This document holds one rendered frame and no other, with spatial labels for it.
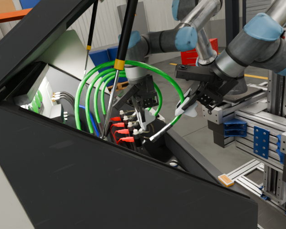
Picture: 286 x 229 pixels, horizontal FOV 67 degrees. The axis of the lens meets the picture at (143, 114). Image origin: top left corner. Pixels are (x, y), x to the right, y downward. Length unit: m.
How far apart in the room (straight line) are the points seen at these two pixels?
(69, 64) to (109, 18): 6.50
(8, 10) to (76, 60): 4.95
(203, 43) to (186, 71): 0.64
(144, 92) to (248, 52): 0.37
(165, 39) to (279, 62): 0.34
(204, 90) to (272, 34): 0.21
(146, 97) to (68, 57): 0.47
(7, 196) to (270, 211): 1.61
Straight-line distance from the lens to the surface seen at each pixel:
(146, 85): 0.79
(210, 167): 0.93
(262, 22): 0.59
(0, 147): 0.45
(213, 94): 0.65
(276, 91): 1.34
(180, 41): 0.74
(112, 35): 7.55
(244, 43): 0.59
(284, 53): 0.65
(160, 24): 8.31
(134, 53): 0.73
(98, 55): 5.49
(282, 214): 1.81
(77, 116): 0.77
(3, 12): 5.87
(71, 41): 1.09
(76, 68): 1.10
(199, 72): 0.63
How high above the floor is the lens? 1.53
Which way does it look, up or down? 23 degrees down
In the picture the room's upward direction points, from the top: 12 degrees counter-clockwise
